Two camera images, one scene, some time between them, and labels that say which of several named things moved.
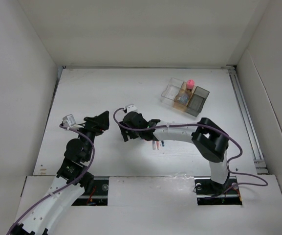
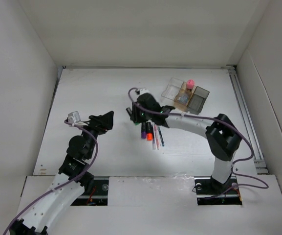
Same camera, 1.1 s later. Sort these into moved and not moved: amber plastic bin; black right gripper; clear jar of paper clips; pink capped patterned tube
Moved: black right gripper
Not moved: amber plastic bin; pink capped patterned tube; clear jar of paper clips
